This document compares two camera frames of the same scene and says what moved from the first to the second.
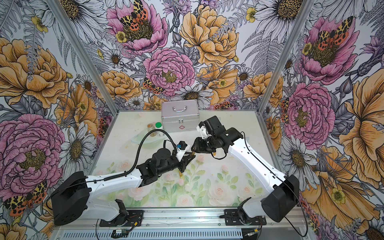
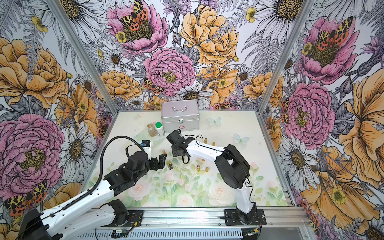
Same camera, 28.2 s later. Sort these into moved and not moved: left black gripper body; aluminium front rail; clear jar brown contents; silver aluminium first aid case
Moved: left black gripper body
Not moved: aluminium front rail; silver aluminium first aid case; clear jar brown contents
